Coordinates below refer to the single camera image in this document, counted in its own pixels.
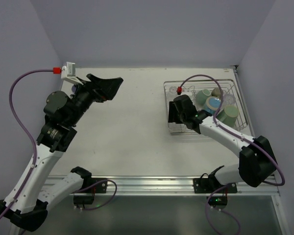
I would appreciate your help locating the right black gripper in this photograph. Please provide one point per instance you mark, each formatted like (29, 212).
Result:
(174, 113)

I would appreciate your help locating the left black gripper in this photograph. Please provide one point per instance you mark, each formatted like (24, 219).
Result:
(96, 90)

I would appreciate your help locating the clear plastic cup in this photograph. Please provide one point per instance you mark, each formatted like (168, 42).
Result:
(229, 99)
(173, 90)

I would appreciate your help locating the purple plastic cup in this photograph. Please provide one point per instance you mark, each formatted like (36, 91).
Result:
(74, 88)

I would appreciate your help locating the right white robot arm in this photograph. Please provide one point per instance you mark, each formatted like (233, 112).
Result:
(256, 160)

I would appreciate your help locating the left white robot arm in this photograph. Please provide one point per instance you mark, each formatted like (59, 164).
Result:
(28, 204)

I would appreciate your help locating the small mint green cup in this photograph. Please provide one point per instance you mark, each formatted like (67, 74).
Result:
(202, 96)

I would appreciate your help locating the blue cup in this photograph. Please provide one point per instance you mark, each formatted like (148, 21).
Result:
(211, 104)

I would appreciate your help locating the beige cup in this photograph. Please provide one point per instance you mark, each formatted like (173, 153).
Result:
(216, 92)

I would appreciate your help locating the large green cup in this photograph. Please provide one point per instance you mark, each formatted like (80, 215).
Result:
(229, 115)

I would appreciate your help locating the right black controller box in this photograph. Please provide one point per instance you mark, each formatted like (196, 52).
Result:
(218, 202)

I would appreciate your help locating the black controller box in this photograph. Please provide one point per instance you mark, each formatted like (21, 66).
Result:
(218, 202)
(82, 201)

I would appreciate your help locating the left black controller box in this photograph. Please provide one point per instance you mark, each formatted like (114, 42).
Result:
(82, 201)

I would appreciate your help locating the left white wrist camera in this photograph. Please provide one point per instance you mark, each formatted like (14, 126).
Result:
(68, 73)

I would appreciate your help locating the metal wire dish rack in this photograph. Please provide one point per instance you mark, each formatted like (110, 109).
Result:
(228, 86)

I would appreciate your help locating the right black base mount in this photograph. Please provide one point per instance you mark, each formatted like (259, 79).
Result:
(203, 186)

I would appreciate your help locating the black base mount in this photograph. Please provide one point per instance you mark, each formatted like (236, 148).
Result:
(203, 186)
(98, 188)

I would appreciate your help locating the aluminium mounting rail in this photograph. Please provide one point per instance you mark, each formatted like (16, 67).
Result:
(178, 186)

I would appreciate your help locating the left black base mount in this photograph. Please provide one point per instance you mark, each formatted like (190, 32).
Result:
(98, 188)

